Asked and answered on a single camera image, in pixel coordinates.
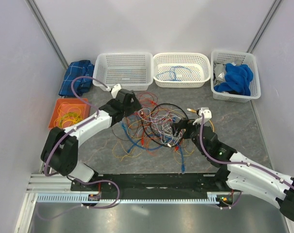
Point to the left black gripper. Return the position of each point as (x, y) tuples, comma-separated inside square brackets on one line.
[(134, 106)]

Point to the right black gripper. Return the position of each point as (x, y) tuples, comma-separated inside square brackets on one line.
[(184, 123)]

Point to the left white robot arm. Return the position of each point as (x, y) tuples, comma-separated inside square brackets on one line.
[(60, 152)]

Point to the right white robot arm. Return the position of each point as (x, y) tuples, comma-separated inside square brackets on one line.
[(242, 173)]

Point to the left white perforated basket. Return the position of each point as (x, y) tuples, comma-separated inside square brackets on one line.
[(132, 70)]

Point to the white perforated basket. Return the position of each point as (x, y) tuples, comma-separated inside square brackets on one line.
[(181, 69), (132, 70), (220, 56)]

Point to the middle white perforated basket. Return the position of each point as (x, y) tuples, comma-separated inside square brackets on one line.
[(181, 69)]

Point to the orange plastic tray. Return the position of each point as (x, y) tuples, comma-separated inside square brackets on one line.
[(68, 112)]

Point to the blue plaid cloth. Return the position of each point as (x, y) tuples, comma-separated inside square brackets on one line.
[(81, 86)]

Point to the grey cloth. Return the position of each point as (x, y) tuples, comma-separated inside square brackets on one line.
[(219, 70)]

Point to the right white perforated basket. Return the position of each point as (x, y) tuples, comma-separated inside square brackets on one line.
[(220, 56)]

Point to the blue towel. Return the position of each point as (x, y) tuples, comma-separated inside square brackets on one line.
[(238, 79)]

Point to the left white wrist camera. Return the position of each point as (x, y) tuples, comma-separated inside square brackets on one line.
[(115, 89)]

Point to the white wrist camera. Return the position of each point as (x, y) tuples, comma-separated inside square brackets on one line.
[(115, 89), (204, 115)]

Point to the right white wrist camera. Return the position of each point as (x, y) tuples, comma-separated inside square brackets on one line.
[(204, 115)]

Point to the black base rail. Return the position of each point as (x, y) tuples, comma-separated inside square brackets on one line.
[(158, 185)]

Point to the light blue cable duct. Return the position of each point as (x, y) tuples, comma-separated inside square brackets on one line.
[(87, 198)]

